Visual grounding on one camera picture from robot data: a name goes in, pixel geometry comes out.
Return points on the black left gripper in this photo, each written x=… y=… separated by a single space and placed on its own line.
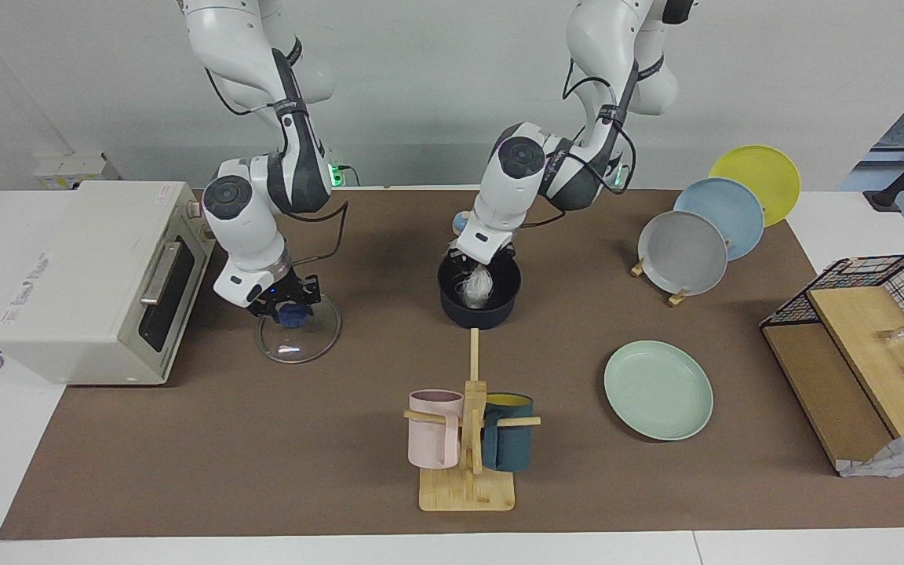
x=505 y=255

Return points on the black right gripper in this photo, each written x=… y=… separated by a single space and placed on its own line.
x=295 y=290

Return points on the clear plastic bag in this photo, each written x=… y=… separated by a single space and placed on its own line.
x=478 y=289

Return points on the glass lid with blue knob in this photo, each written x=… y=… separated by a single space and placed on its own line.
x=320 y=333

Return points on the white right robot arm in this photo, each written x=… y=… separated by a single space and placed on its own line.
x=244 y=220

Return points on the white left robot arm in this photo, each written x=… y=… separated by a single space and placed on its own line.
x=577 y=169

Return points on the wooden plate rack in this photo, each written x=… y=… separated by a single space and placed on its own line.
x=638 y=269

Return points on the grey plate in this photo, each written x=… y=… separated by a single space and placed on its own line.
x=683 y=255

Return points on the pale green plate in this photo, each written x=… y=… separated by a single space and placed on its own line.
x=656 y=388

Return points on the light blue plate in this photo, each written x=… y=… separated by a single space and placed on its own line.
x=734 y=212

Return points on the yellow plate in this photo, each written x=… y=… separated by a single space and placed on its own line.
x=766 y=173

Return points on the dark blue saucepan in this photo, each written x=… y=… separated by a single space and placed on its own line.
x=491 y=314

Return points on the blue service bell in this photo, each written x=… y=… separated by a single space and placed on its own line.
x=460 y=224

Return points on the brown table mat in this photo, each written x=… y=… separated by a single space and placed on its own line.
x=303 y=455

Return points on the dark teal mug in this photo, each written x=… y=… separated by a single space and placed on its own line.
x=508 y=443

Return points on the pink mug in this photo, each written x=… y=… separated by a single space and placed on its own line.
x=430 y=439

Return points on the cream toaster oven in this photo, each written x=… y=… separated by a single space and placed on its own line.
x=83 y=267

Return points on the wooden mug tree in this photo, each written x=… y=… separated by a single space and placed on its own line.
x=468 y=494

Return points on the white power strip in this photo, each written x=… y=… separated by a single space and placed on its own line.
x=67 y=169

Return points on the brown wooden board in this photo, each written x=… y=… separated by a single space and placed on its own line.
x=813 y=392

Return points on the grey patterned bag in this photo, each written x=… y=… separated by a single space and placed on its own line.
x=903 y=455

